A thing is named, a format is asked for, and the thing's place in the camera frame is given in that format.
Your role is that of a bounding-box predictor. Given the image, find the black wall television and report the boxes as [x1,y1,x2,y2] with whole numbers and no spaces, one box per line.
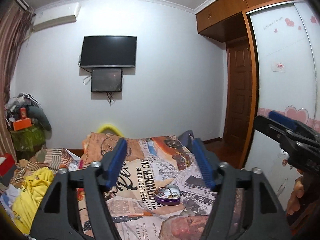
[80,36,137,68]

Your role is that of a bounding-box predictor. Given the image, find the white air conditioner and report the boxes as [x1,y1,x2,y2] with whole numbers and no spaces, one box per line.
[33,2,81,31]

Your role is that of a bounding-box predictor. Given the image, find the orange box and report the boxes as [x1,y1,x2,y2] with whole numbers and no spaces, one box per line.
[12,118,32,131]

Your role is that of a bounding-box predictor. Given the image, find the brown wooden door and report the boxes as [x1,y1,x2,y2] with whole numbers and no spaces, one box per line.
[223,39,253,165]

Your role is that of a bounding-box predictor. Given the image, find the yellow clothing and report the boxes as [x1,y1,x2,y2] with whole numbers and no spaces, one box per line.
[12,167,54,235]

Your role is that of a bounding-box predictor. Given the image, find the striped brown curtain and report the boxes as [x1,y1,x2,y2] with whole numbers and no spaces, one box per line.
[1,1,34,160]

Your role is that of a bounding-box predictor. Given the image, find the dark blue backpack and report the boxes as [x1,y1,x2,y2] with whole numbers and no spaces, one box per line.
[177,130,194,147]

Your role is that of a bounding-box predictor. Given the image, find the small black wall monitor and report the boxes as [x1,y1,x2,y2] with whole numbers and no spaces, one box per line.
[91,68,123,93]

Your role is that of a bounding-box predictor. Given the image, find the red tissue box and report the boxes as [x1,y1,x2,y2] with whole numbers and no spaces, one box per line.
[0,153,17,180]

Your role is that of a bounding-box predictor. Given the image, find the green patterned bag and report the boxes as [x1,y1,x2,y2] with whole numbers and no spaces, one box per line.
[10,126,46,152]

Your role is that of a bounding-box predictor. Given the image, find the yellow plastic chair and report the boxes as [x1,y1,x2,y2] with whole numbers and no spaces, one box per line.
[97,124,124,137]

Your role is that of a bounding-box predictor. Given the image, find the newspaper print bed blanket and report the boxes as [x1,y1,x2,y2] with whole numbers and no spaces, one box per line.
[75,132,246,240]

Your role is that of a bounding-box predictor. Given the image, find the white sliding wardrobe door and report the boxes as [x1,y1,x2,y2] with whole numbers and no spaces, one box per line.
[249,1,319,130]

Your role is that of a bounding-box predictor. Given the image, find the wooden overhead cabinet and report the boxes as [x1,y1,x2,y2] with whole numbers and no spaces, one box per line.
[196,0,290,42]

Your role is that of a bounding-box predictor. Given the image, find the purple heart-shaped jewelry tin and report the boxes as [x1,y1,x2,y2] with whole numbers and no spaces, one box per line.
[154,184,181,206]

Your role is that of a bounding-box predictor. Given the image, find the person's right hand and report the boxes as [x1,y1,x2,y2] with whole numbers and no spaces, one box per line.
[286,169,304,215]

